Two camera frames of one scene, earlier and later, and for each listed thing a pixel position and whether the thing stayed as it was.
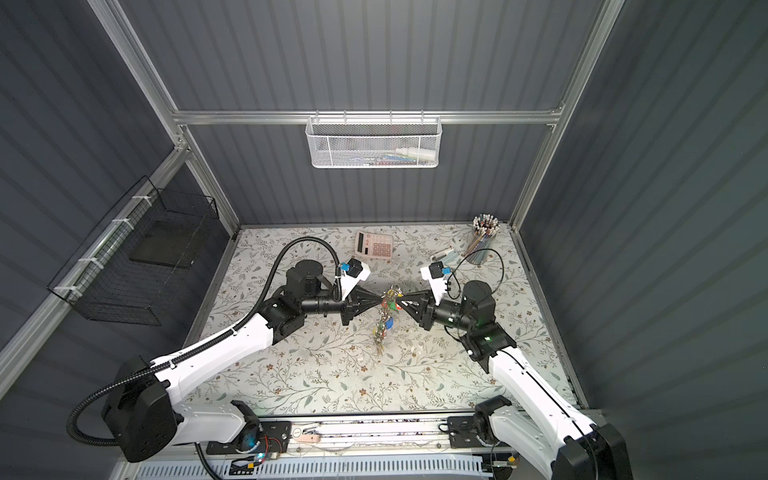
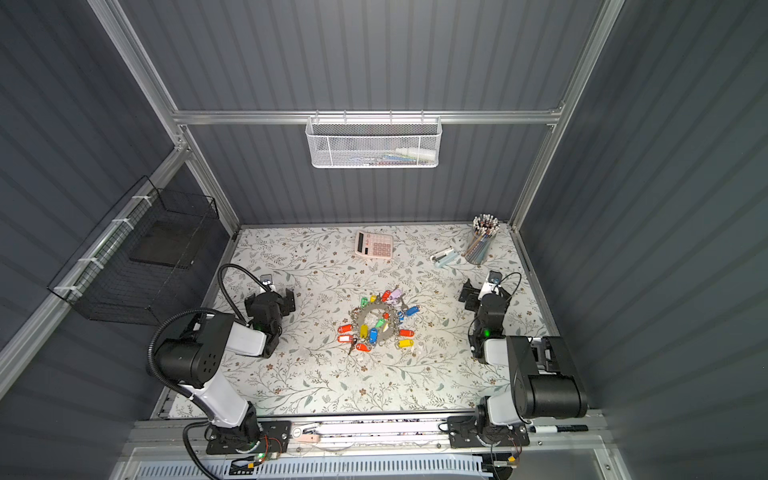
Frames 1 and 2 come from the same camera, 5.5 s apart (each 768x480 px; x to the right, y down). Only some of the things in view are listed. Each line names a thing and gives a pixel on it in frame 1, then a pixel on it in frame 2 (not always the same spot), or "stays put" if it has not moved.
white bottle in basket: x=419 y=154 stays put
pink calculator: x=374 y=244 stays put
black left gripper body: x=348 y=306 to x=283 y=305
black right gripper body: x=429 y=313 to x=475 y=304
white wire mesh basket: x=374 y=142 stays put
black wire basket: x=130 y=268 stays put
